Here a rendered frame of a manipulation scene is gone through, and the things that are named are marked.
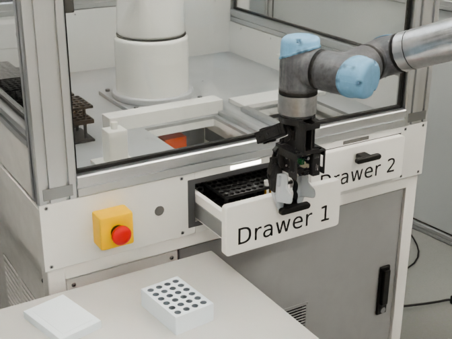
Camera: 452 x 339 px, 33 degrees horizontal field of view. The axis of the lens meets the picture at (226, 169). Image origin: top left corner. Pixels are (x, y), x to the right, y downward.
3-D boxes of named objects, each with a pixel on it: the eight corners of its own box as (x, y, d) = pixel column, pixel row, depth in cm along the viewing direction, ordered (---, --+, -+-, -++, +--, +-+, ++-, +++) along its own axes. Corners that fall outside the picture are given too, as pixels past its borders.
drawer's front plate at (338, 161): (401, 176, 194) (405, 135, 190) (309, 200, 180) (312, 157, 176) (397, 173, 196) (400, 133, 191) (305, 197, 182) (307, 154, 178)
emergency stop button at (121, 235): (133, 243, 152) (132, 225, 150) (114, 248, 150) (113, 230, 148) (126, 237, 154) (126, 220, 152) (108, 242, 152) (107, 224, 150)
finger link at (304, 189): (309, 218, 155) (306, 177, 151) (292, 207, 159) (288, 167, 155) (321, 212, 156) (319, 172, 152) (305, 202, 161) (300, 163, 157)
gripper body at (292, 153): (294, 183, 147) (296, 124, 143) (268, 169, 154) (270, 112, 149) (325, 176, 151) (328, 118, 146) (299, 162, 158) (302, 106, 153)
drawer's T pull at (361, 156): (381, 159, 183) (382, 153, 183) (357, 165, 180) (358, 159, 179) (371, 154, 186) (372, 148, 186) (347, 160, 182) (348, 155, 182)
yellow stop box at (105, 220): (136, 244, 155) (134, 212, 152) (102, 253, 151) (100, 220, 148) (125, 234, 159) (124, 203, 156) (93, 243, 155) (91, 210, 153)
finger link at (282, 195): (283, 222, 151) (290, 179, 148) (266, 212, 156) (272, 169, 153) (295, 221, 153) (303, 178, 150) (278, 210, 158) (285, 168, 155)
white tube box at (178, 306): (213, 320, 143) (213, 303, 142) (175, 335, 139) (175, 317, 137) (177, 292, 153) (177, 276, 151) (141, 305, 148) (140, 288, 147)
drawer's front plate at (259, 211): (338, 224, 168) (342, 179, 164) (225, 257, 154) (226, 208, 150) (333, 222, 170) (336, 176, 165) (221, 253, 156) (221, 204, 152)
